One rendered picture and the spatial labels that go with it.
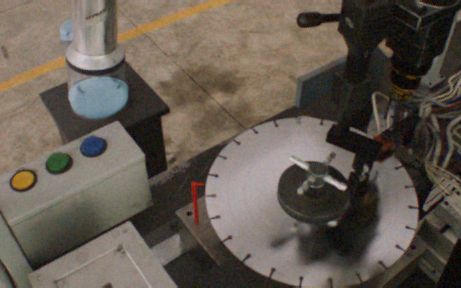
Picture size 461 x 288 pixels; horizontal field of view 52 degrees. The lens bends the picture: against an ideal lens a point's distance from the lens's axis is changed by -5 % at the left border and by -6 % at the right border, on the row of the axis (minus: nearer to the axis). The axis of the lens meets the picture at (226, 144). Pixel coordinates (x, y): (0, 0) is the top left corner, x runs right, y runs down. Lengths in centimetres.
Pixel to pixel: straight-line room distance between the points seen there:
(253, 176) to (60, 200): 33
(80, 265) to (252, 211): 27
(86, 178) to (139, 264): 20
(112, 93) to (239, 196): 36
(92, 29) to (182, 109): 143
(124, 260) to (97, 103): 36
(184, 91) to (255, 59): 44
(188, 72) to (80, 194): 170
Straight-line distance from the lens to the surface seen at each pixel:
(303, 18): 63
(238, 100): 235
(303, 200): 75
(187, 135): 218
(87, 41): 94
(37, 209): 87
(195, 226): 85
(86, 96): 98
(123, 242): 78
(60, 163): 90
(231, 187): 77
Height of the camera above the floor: 155
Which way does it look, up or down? 46 degrees down
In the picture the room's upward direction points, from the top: straight up
